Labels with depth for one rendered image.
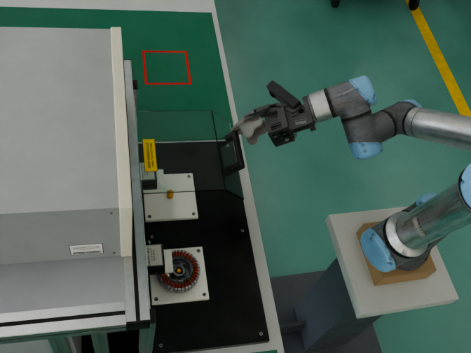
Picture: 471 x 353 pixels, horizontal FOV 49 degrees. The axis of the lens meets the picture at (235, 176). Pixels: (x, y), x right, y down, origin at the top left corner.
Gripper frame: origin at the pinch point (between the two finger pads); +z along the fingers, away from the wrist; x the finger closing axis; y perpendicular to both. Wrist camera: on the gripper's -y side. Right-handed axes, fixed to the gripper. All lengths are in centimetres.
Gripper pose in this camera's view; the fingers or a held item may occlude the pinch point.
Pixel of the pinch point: (235, 128)
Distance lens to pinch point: 134.9
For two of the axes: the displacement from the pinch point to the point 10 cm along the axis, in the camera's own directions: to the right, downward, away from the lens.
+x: 3.4, 4.4, 8.3
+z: -9.3, 3.0, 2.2
